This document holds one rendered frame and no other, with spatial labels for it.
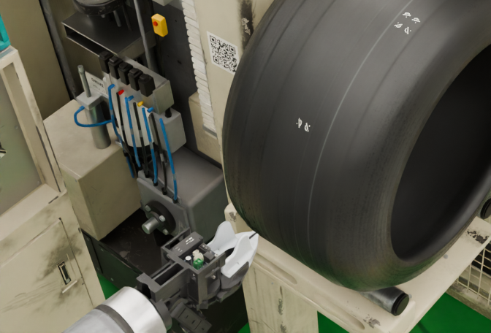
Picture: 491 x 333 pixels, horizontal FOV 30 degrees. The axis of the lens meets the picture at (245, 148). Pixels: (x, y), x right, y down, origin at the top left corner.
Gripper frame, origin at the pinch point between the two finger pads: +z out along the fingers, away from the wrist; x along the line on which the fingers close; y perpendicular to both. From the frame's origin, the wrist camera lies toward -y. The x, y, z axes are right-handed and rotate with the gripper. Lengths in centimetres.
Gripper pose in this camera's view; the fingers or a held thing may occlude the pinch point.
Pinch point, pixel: (250, 242)
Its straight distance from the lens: 133.0
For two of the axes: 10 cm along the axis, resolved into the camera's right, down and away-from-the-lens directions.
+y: 0.0, -7.6, -6.5
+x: -7.3, -4.5, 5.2
